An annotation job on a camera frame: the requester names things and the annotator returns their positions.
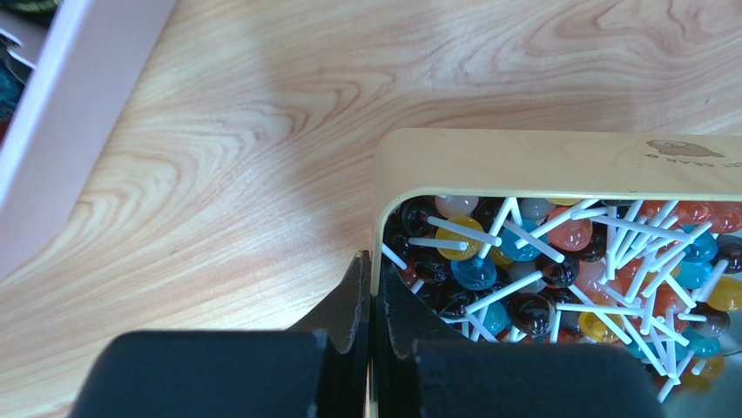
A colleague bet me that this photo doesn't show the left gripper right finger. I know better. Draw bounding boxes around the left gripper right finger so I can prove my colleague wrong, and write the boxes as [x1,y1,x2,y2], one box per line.
[374,260,461,417]

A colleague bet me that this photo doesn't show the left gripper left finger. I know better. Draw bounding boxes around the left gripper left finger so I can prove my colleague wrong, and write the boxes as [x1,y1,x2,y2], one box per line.
[288,250,372,417]

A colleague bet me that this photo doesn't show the pink compartment organizer box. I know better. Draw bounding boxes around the pink compartment organizer box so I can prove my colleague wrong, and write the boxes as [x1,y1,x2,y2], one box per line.
[1,1,175,275]

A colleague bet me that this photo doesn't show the gold tin of lollipops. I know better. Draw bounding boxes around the gold tin of lollipops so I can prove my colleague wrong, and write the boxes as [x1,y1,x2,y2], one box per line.
[371,129,741,417]

